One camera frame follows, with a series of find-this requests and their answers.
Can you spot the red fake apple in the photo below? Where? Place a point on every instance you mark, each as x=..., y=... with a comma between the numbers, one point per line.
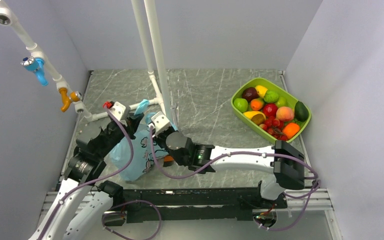
x=270, y=110

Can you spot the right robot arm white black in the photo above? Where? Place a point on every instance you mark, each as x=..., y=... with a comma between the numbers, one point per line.
x=283, y=162

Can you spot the white pipe with taps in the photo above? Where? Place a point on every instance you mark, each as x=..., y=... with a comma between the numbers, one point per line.
x=9, y=19

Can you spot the light blue plastic bag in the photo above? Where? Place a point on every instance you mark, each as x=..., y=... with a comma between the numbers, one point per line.
x=142, y=160

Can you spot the orange fake tangerine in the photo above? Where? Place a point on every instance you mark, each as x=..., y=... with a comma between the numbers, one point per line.
x=291, y=129

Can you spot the yellow fake mango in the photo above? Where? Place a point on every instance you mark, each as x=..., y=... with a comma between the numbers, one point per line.
x=257, y=117

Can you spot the black orange hex key set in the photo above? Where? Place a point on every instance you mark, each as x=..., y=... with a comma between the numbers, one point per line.
x=168, y=161

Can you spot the white PVC pipe stand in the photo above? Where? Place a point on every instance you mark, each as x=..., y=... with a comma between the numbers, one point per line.
x=125, y=34

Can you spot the orange tap valve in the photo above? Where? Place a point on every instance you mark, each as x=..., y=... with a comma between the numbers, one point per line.
x=68, y=98

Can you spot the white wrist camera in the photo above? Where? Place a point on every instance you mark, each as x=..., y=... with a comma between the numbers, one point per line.
x=159, y=123
x=117, y=111

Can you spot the blue tap valve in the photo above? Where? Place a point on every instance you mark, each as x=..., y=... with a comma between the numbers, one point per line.
x=35, y=65

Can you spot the yellow fake lemon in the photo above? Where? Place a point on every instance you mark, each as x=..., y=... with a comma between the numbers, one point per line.
x=261, y=90

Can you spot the red fake cherry bunch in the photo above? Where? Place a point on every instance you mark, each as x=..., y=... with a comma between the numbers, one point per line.
x=274, y=127

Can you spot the dark green fake avocado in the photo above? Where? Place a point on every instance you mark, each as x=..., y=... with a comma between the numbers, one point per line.
x=301, y=112

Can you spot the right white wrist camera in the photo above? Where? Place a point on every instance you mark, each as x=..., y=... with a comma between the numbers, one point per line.
x=159, y=123

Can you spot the fake peach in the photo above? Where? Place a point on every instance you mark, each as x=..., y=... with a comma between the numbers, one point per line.
x=285, y=114

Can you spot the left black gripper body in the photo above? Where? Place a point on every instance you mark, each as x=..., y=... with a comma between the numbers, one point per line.
x=114, y=134

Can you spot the dark purple fake plum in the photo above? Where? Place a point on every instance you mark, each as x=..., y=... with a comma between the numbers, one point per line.
x=250, y=94

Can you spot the bumpy green fake fruit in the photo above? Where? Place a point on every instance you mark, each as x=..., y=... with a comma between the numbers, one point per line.
x=271, y=96

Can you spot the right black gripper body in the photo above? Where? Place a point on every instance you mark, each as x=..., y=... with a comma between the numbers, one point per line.
x=161, y=139

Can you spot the light green fake lime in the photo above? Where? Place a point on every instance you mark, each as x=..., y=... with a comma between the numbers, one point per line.
x=281, y=102

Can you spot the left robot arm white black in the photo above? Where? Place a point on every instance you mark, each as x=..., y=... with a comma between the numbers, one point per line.
x=83, y=170

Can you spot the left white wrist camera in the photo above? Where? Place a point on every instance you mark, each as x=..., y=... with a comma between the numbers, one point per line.
x=117, y=111

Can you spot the small orange fake fruit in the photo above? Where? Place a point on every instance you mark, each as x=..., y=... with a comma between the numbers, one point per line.
x=257, y=104

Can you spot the green fake apple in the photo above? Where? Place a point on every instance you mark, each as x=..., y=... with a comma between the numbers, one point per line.
x=240, y=104

